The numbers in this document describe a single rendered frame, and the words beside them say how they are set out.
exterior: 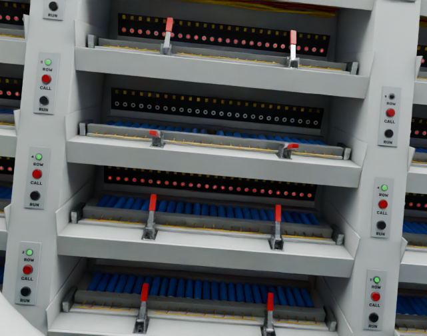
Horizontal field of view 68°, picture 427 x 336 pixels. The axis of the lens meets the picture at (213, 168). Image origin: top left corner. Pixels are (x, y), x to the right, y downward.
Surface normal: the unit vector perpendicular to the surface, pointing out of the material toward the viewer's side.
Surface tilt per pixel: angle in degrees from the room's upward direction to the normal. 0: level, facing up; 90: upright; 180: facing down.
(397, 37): 90
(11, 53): 109
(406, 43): 90
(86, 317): 19
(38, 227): 90
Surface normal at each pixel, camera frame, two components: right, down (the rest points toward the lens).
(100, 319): 0.10, -0.95
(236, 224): 0.00, 0.31
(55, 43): 0.04, -0.01
